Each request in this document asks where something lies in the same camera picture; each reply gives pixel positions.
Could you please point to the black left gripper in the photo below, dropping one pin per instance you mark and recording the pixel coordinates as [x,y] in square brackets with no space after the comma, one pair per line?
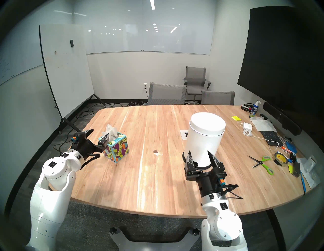
[87,146]

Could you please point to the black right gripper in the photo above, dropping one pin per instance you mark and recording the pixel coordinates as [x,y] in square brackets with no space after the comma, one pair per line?
[208,183]

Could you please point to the white facial tissue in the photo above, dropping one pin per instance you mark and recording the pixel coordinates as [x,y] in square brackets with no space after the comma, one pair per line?
[112,131]

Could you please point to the colourful patterned tissue box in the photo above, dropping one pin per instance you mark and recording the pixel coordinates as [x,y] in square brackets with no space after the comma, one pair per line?
[117,149]

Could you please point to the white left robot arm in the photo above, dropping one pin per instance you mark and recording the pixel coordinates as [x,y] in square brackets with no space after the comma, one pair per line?
[48,202]

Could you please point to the white pedal trash can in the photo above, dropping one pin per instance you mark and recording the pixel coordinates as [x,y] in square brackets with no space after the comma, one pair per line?
[202,139]

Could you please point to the table power outlet plate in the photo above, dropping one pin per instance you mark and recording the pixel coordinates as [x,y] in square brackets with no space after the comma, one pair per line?
[183,134]

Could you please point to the yellow sticky note pad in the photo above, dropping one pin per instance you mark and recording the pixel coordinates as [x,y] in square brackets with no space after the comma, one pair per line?
[236,118]

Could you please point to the grey mesh office chair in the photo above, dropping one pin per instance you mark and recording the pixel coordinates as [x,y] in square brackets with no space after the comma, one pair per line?
[218,98]
[167,94]

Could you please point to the crumpled white paper towel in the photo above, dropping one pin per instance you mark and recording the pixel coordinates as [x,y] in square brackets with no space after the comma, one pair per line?
[263,124]

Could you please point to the red whiteboard marker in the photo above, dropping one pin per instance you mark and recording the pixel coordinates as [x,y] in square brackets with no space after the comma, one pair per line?
[245,106]

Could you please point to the black keyboard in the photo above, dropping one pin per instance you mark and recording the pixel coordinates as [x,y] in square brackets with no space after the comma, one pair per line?
[270,137]

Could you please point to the whiteboard cleaner spray bottle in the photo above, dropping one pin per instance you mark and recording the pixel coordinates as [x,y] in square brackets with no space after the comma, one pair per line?
[254,111]

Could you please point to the rolling whiteboard on stand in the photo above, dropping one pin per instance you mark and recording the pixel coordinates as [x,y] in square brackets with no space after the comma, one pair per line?
[65,68]

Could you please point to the clear tape roll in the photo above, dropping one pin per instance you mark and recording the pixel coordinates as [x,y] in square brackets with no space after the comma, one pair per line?
[284,161]

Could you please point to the orange white marker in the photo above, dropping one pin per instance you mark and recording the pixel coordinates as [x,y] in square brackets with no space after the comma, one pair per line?
[285,149]

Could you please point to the blue packet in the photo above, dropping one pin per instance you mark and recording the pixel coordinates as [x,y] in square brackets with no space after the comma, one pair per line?
[290,148]

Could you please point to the grey office chair with armrests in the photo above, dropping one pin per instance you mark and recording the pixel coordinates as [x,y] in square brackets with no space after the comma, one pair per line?
[196,77]

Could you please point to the black video bar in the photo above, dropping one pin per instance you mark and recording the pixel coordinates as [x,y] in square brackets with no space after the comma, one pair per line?
[281,117]

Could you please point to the black and yellow box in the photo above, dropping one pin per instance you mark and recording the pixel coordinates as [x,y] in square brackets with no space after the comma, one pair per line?
[295,169]

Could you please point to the blue pen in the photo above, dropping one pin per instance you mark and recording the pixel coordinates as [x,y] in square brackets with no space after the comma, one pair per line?
[303,182]

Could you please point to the white paper sheet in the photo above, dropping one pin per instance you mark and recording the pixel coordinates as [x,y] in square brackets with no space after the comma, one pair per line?
[310,178]

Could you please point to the large black TV screen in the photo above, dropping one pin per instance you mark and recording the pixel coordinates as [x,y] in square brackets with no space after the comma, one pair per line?
[281,63]

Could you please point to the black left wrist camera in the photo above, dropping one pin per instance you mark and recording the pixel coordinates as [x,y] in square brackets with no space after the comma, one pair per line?
[79,136]

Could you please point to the side wall whiteboard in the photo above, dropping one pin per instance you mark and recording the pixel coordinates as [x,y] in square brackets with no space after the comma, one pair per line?
[12,65]

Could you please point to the wall glass whiteboard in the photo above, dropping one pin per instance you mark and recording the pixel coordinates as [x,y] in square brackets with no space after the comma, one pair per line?
[152,38]

